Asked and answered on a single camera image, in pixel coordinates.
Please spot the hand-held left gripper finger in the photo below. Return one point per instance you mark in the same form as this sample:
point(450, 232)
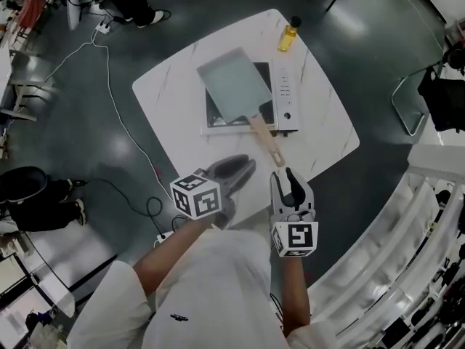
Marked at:
point(230, 163)
point(241, 176)

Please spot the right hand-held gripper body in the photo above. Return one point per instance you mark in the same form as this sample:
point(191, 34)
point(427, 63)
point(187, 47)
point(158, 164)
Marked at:
point(298, 236)

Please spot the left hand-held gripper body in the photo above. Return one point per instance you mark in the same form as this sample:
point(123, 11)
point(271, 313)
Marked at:
point(198, 196)

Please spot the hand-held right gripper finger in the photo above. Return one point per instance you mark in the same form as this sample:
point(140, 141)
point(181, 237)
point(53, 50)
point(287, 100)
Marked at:
point(279, 195)
point(301, 191)

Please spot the white induction cooktop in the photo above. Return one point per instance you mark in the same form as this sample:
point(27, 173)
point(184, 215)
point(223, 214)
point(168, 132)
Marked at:
point(285, 93)

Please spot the person's left forearm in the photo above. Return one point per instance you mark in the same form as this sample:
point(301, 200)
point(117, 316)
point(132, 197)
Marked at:
point(170, 253)

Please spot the person's right forearm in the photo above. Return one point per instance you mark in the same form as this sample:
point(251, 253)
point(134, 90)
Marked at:
point(294, 293)

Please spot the white power strip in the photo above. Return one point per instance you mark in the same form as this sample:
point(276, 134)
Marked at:
point(101, 27)
point(163, 237)

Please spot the white railing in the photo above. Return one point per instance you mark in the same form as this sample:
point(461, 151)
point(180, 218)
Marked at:
point(385, 267)

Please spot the person's white shirt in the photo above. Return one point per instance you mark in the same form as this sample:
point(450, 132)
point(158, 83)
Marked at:
point(210, 296)

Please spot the yellow oil bottle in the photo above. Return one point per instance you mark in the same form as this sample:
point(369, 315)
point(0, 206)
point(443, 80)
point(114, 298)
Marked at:
point(287, 36)

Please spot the white and black oval device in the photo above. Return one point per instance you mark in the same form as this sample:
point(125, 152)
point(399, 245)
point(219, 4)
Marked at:
point(73, 15)

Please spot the white work table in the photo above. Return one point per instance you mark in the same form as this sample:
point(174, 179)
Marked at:
point(5, 71)

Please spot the pink draped chair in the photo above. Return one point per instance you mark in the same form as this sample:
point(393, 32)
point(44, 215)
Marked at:
point(29, 9)

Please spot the metal frame chair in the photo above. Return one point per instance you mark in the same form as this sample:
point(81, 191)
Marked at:
point(399, 104)

